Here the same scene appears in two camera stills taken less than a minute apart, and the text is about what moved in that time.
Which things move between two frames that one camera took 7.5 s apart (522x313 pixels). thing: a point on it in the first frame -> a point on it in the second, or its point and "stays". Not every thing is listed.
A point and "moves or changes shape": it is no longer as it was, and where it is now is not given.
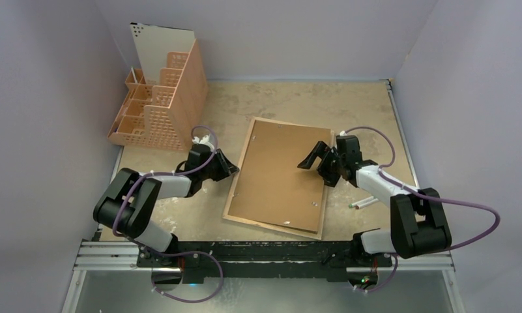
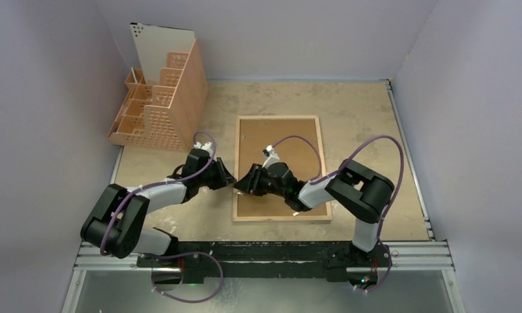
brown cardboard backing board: (270, 187) moves or changes shape
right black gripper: (327, 160) -> (256, 180)
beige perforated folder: (153, 43) stays
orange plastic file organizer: (172, 115) stays
